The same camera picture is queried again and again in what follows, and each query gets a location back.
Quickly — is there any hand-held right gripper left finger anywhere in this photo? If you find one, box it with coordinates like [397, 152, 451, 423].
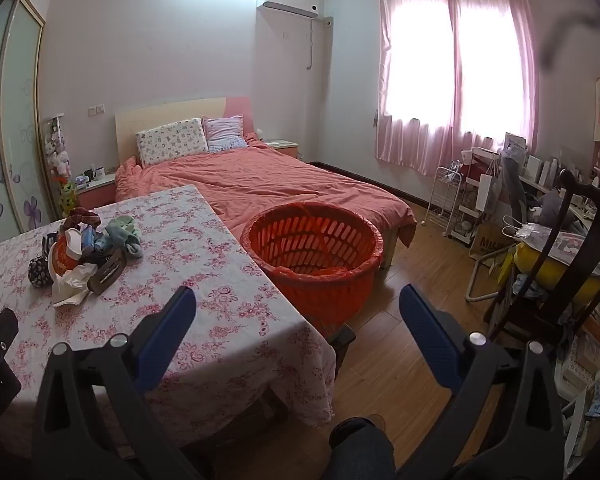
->
[30, 286, 216, 480]

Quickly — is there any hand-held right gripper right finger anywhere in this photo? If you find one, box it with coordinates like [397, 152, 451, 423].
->
[395, 284, 566, 480]

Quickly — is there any table with floral cloth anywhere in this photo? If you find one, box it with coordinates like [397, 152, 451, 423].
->
[0, 184, 337, 448]

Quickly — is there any crumpled silver snack wrapper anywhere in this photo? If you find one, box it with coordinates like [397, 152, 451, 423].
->
[52, 262, 98, 308]

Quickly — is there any black plastic stool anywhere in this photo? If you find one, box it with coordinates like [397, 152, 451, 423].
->
[325, 323, 357, 378]

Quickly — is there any wooden bed base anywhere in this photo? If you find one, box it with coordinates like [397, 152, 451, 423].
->
[377, 227, 407, 270]

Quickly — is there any orange round container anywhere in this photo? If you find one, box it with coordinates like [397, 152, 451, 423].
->
[50, 240, 81, 276]

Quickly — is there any green sock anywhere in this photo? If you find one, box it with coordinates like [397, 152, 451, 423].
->
[105, 216, 143, 260]

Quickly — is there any brown paper bag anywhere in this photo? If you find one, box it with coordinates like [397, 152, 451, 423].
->
[469, 220, 512, 262]

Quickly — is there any white rolling cart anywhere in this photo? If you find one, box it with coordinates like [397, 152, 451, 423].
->
[450, 147, 501, 247]

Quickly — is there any brown checked scrunchie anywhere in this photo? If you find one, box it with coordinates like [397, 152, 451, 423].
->
[62, 207, 102, 233]

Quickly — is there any person's leg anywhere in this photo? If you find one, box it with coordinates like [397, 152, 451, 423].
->
[322, 415, 398, 480]

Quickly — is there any white plastic bag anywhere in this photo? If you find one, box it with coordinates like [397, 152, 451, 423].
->
[502, 215, 556, 248]

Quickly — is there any green yellow plush toy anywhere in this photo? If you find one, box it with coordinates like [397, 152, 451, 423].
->
[60, 182, 78, 216]

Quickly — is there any white paper bag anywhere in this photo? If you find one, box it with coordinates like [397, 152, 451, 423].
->
[475, 165, 501, 211]

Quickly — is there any pink nightstand with mugs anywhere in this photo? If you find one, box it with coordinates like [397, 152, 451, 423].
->
[75, 172, 117, 211]

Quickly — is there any stack of books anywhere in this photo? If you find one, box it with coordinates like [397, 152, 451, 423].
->
[555, 330, 600, 441]

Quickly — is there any newspaper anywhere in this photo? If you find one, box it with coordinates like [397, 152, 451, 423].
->
[550, 232, 600, 267]

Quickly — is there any grey cloth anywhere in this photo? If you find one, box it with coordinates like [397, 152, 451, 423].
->
[530, 192, 581, 226]

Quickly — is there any dark wooden chair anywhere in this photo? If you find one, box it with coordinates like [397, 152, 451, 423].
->
[485, 170, 600, 356]

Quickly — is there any clear plush toy organizer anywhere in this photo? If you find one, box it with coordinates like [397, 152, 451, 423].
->
[42, 115, 77, 216]

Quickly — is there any bed with pink duvet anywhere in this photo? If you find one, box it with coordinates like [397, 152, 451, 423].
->
[115, 132, 417, 248]

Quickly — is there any floral print pillow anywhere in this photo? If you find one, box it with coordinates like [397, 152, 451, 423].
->
[135, 117, 210, 168]

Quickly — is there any wardrobe with flower doors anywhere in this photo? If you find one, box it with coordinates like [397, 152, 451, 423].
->
[0, 0, 66, 253]

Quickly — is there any pink striped pillow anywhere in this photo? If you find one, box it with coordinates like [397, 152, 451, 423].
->
[201, 114, 248, 153]

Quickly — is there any framed picture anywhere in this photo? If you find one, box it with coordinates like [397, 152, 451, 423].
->
[502, 131, 528, 156]

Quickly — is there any cream and pink headboard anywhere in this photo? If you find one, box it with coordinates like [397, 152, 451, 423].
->
[115, 96, 255, 161]

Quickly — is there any white air conditioner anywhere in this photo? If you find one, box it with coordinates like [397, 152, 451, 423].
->
[256, 0, 317, 17]

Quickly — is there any white tube frame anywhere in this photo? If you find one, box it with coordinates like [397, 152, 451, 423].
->
[466, 249, 512, 304]

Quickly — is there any white wire rack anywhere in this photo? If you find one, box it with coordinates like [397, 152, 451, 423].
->
[425, 160, 463, 238]

